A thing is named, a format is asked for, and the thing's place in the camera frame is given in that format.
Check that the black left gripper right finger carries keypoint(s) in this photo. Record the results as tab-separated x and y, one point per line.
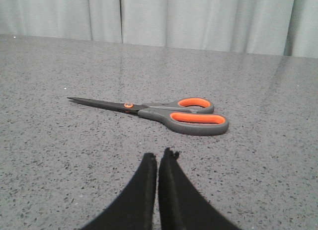
181	206

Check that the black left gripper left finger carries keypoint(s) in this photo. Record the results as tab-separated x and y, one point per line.
133	208

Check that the grey orange handled scissors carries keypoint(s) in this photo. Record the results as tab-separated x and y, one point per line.
191	116

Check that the white pleated curtain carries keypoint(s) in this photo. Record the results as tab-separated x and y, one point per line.
278	27

